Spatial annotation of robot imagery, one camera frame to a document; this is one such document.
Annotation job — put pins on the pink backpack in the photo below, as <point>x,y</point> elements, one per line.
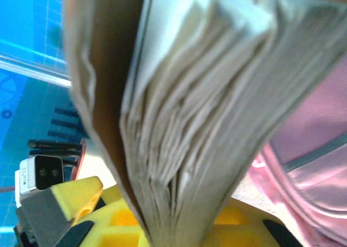
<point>311,149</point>

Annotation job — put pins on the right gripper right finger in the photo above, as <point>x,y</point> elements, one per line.
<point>249,228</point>

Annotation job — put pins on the dark brown book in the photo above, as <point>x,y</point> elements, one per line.
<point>189,95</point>

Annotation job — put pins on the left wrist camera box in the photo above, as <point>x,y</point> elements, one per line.
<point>46,171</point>

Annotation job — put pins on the aluminium frame post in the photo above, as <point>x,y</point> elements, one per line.
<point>27,68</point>

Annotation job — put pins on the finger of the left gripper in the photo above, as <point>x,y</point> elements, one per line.
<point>78,195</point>

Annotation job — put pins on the cream knife block orange top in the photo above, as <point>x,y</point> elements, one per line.
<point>84,152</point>

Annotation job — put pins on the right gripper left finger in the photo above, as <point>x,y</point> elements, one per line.
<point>114,225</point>

